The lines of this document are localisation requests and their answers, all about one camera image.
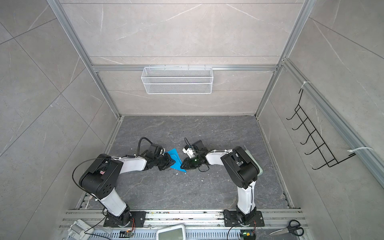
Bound blue square paper sheet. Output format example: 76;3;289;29
167;149;187;173

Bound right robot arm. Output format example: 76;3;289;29
181;140;262;224

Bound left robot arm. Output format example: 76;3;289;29
79;144;176;226

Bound white display device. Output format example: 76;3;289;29
156;224;187;240

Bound small orange circuit board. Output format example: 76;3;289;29
119;230;135;238

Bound small green circuit board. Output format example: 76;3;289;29
240;231;257;240

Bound white clamp device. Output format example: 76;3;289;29
67;219;94;240

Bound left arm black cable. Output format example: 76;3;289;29
71;136;154;196

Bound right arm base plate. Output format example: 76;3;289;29
223;209;265;227

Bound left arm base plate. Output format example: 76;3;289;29
103;211;147;228

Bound white wire mesh basket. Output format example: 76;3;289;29
141;67;214;95

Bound black handled scissors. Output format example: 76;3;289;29
270;220;305;237

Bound black wire hook rack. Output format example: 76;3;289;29
286;89;356;171

